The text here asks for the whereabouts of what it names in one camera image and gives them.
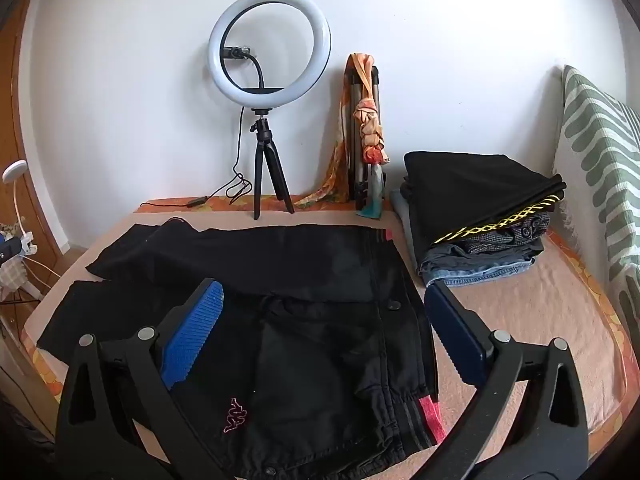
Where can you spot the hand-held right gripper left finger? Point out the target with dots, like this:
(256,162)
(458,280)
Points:
(195,330)

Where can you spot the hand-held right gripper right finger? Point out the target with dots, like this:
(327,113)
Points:
(452,330)

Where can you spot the black pants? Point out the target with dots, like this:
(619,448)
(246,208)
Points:
(310,340)

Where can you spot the dark grey folded pants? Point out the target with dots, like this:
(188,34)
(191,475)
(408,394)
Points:
(480,255)

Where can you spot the blue folded jeans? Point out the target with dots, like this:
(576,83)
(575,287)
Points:
(475,275)

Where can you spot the checked folded garment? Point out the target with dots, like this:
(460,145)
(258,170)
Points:
(515,232)

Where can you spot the grey-blue folded cloth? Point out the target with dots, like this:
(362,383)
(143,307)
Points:
(407,220)

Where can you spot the orange floral bedsheet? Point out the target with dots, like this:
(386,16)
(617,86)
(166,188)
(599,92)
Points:
(170,203)

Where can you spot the black folded garment yellow print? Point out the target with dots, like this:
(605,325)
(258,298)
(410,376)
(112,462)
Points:
(465,185)

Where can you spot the black mini tripod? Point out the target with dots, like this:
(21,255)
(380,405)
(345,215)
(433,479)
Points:
(263,160)

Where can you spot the pale checked cloth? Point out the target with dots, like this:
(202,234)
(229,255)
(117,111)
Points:
(11,275)

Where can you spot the orange patterned scarf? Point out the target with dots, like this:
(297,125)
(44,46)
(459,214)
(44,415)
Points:
(370,130)

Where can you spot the green and white pillow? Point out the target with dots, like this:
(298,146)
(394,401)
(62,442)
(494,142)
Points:
(595,150)

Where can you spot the white desk lamp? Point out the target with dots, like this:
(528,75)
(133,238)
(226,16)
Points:
(14,172)

